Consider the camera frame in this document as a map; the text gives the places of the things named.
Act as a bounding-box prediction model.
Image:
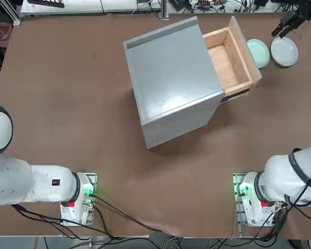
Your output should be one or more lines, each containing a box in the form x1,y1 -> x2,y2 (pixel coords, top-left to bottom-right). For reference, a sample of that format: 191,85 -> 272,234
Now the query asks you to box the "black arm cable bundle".
285,147 -> 311,216

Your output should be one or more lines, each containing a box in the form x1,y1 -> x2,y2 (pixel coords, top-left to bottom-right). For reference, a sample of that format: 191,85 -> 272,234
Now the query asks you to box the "gray wooden drawer white handle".
202,15 -> 263,104

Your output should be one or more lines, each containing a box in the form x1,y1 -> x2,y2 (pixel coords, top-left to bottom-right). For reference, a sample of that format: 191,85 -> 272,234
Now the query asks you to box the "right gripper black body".
294,0 -> 311,23

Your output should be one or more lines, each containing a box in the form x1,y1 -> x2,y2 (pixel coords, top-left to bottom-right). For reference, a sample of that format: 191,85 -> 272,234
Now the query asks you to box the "green plate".
246,38 -> 271,70

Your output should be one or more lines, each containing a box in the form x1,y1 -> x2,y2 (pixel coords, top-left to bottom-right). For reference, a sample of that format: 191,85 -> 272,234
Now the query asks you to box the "pink plastic basket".
0,22 -> 13,48

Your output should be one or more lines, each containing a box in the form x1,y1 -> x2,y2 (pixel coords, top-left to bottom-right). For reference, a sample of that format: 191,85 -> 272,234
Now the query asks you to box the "white long box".
20,0 -> 138,14

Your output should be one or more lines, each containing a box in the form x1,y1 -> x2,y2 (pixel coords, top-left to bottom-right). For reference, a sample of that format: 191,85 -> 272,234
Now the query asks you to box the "dark power adapter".
169,0 -> 192,12

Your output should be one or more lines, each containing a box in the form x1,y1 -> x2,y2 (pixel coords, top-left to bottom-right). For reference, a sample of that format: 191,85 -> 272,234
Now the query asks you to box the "metal post with bracket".
158,0 -> 169,21

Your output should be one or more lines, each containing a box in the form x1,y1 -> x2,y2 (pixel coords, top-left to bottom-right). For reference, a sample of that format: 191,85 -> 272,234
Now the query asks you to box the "gray cabinet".
123,16 -> 227,150

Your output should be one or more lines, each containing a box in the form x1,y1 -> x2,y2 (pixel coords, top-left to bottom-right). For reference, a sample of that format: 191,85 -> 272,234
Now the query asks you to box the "white plate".
271,36 -> 299,68

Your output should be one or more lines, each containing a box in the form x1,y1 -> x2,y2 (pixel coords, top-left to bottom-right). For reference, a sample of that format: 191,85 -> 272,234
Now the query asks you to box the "aluminium frame profile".
11,0 -> 23,26

